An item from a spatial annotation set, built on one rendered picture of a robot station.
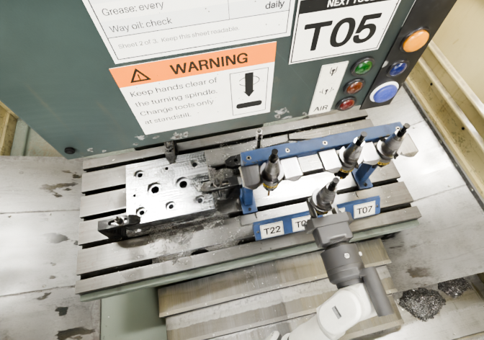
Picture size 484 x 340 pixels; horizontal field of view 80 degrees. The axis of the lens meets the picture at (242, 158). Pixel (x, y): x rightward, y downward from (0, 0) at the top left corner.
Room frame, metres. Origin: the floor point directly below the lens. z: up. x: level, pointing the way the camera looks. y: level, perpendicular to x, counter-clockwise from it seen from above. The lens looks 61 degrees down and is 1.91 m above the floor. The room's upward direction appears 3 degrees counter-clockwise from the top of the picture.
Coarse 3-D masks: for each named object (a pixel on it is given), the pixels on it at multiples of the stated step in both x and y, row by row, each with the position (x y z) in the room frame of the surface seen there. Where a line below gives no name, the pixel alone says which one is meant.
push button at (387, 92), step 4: (392, 84) 0.25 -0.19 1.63; (384, 88) 0.25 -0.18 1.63; (388, 88) 0.25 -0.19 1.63; (392, 88) 0.25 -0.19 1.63; (396, 88) 0.25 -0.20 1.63; (376, 92) 0.25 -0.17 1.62; (380, 92) 0.24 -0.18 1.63; (384, 92) 0.24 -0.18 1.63; (388, 92) 0.24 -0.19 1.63; (392, 92) 0.25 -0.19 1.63; (396, 92) 0.25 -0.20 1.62; (376, 96) 0.24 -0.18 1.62; (380, 96) 0.24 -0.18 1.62; (384, 96) 0.24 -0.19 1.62; (388, 96) 0.25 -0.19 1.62; (392, 96) 0.25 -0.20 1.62; (376, 100) 0.24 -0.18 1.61; (380, 100) 0.24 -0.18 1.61; (384, 100) 0.24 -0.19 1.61
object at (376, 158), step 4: (364, 144) 0.42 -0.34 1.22; (368, 144) 0.41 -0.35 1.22; (372, 144) 0.41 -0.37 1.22; (364, 148) 0.40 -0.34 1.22; (368, 148) 0.40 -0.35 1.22; (372, 148) 0.40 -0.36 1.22; (364, 152) 0.39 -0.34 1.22; (368, 152) 0.39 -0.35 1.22; (372, 152) 0.39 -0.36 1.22; (376, 152) 0.39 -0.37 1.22; (364, 156) 0.38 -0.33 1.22; (368, 156) 0.38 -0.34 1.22; (372, 156) 0.38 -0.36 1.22; (376, 156) 0.37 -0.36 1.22; (364, 160) 0.37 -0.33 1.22; (368, 160) 0.37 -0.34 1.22; (372, 160) 0.36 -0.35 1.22; (376, 160) 0.36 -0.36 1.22; (372, 164) 0.35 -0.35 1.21
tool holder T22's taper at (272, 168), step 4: (268, 160) 0.34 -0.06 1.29; (268, 164) 0.33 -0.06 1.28; (272, 164) 0.33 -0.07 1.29; (276, 164) 0.33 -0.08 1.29; (264, 168) 0.34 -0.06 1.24; (268, 168) 0.33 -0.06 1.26; (272, 168) 0.33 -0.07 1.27; (276, 168) 0.33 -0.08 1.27; (264, 172) 0.33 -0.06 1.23; (268, 172) 0.33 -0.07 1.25; (272, 172) 0.32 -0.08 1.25; (276, 172) 0.32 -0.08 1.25; (268, 176) 0.32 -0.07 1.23; (272, 176) 0.32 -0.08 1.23; (276, 176) 0.32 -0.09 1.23
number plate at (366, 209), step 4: (360, 204) 0.33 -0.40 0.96; (364, 204) 0.33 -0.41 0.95; (368, 204) 0.33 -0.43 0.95; (372, 204) 0.33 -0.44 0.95; (356, 208) 0.32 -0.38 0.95; (360, 208) 0.32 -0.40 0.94; (364, 208) 0.32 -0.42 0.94; (368, 208) 0.32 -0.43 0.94; (372, 208) 0.32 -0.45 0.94; (356, 212) 0.31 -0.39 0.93; (360, 212) 0.31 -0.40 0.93; (364, 212) 0.31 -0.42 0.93; (368, 212) 0.31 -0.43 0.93; (372, 212) 0.31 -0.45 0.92; (356, 216) 0.30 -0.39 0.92; (360, 216) 0.30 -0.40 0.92
